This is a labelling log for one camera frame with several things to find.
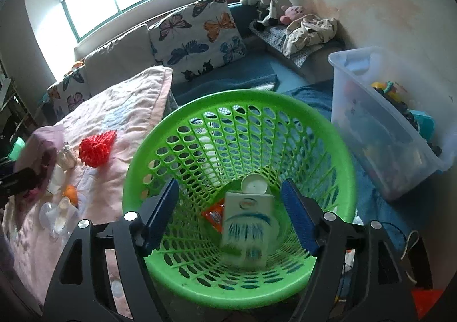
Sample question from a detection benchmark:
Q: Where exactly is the blue patterned mat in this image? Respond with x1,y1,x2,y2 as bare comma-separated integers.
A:
250,20,345,69

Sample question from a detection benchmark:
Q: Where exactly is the crumpled cream cloth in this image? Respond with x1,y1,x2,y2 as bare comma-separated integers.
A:
283,17,338,57

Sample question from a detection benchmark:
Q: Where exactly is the clear plastic storage bin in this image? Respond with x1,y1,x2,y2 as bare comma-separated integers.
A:
328,47,454,201

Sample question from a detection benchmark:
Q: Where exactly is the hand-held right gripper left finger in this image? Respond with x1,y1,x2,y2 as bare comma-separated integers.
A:
43,177,181,322

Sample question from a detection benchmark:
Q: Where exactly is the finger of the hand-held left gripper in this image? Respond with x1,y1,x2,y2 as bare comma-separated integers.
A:
0,168,39,198

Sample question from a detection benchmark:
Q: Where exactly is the metal shelf rack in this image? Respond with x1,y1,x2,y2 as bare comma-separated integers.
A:
0,72,27,137

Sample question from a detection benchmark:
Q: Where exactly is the pink plush toy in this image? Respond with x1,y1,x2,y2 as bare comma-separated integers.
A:
279,5,304,25

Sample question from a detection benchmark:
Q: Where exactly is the white tissue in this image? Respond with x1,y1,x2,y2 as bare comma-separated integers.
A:
57,143,78,170

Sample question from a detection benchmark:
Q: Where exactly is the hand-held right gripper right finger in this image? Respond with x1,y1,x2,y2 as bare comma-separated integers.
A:
280,178,418,322

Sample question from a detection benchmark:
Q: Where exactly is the white plastic bottle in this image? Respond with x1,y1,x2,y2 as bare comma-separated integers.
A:
46,164,67,196

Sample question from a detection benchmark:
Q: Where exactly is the small butterfly print pillow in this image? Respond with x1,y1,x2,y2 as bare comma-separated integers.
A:
46,65,91,114

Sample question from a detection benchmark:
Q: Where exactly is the white carton box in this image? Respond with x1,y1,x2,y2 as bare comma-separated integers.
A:
219,191,280,270

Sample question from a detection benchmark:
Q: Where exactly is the red snack packet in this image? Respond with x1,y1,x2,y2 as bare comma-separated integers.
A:
201,200,226,234

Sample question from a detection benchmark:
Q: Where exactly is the pink blanket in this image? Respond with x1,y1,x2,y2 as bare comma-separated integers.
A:
2,66,179,321

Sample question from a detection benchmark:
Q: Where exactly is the large butterfly print pillow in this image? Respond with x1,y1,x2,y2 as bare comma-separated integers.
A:
148,0,248,82

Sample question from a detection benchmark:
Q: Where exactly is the orange device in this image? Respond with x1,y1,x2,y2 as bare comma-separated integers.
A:
410,288,443,321

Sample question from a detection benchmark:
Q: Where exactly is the green plastic mesh basket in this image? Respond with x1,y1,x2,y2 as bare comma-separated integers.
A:
122,89,358,310

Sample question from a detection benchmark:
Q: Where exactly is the beige pillow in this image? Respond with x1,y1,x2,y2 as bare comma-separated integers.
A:
84,24,155,96

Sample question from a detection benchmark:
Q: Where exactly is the small orange object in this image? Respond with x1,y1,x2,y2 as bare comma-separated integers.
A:
62,184,78,206

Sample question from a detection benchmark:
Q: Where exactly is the green plastic basin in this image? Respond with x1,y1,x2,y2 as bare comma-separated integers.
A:
9,138,25,162

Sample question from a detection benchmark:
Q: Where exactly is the pink packet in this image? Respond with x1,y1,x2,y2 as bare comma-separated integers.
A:
19,126,65,201

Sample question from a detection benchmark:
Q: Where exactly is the red foam mesh ball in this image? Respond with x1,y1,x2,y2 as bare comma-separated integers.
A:
78,130,118,168

